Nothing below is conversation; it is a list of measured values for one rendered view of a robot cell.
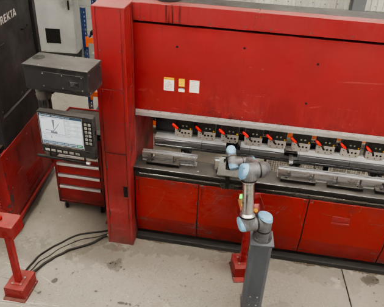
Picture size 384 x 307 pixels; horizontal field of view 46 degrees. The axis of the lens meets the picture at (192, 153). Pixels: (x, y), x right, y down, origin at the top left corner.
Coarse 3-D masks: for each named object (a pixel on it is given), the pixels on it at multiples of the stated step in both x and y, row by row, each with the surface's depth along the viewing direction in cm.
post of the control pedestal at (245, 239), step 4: (244, 232) 395; (248, 232) 395; (244, 236) 397; (248, 236) 398; (244, 240) 400; (248, 240) 400; (244, 244) 402; (248, 244) 403; (244, 248) 405; (240, 252) 413; (244, 252) 408; (240, 256) 413; (244, 256) 411; (240, 260) 413; (244, 260) 413
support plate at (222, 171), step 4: (220, 160) 397; (220, 164) 391; (220, 168) 386; (224, 168) 386; (220, 172) 381; (224, 172) 381; (228, 172) 381; (232, 172) 382; (236, 172) 382; (228, 176) 378; (232, 176) 377; (236, 176) 377
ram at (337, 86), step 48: (144, 48) 356; (192, 48) 350; (240, 48) 344; (288, 48) 337; (336, 48) 332; (144, 96) 379; (192, 96) 371; (240, 96) 364; (288, 96) 358; (336, 96) 351
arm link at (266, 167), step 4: (244, 160) 359; (248, 160) 353; (252, 160) 347; (256, 160) 343; (264, 164) 320; (268, 164) 324; (264, 168) 319; (268, 168) 321; (264, 172) 319; (268, 172) 322; (264, 176) 321
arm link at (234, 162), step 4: (232, 156) 358; (228, 160) 360; (232, 160) 357; (236, 160) 358; (240, 160) 358; (232, 164) 356; (236, 164) 357; (240, 164) 358; (232, 168) 356; (236, 168) 357
